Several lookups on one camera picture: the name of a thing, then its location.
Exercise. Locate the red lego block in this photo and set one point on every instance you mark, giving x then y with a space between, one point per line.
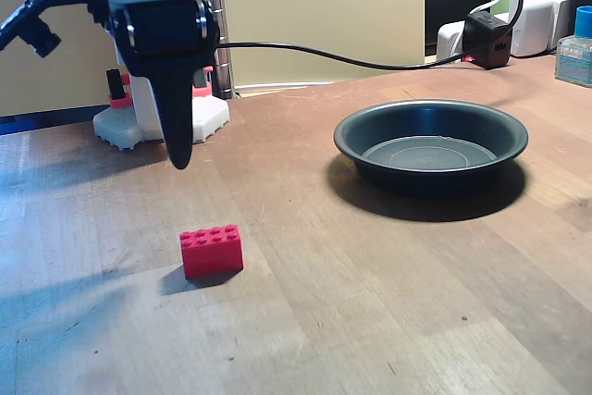
210 256

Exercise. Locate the red and black clamp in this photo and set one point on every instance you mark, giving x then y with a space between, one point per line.
201 90
121 101

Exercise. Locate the dark round metal pan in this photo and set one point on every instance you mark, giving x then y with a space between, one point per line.
379 127

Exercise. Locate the small white adapter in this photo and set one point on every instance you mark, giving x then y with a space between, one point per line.
448 41

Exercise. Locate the black cube power adapter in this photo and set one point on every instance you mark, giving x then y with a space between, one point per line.
485 43

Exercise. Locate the white power brick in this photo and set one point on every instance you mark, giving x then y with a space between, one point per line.
536 25

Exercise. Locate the clear bottle, blue cap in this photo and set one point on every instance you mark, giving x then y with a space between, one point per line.
573 57

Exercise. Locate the black camera on bracket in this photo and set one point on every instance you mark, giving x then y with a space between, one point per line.
41 36

